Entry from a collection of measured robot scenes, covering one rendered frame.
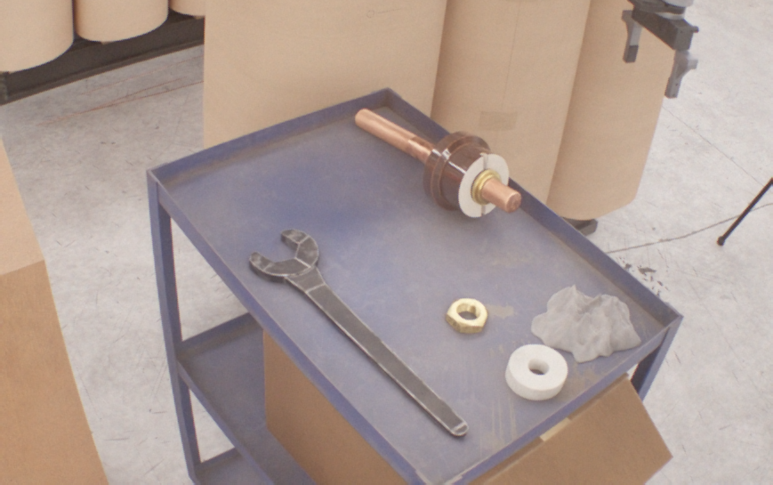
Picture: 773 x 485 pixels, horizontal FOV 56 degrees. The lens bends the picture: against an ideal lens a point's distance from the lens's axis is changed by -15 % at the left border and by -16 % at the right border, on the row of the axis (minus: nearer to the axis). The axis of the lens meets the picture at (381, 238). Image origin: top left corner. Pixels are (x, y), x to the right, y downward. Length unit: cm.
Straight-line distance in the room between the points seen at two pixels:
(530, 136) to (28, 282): 127
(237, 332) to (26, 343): 51
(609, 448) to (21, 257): 79
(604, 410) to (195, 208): 61
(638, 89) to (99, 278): 157
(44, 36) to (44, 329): 204
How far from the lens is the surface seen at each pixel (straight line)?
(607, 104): 217
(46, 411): 125
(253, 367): 144
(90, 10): 315
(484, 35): 175
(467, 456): 90
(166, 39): 344
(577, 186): 231
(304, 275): 104
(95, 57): 335
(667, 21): 150
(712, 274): 274
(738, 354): 251
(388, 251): 111
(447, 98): 185
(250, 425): 136
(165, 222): 126
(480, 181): 111
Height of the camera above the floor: 159
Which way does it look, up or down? 40 degrees down
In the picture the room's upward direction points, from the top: 7 degrees clockwise
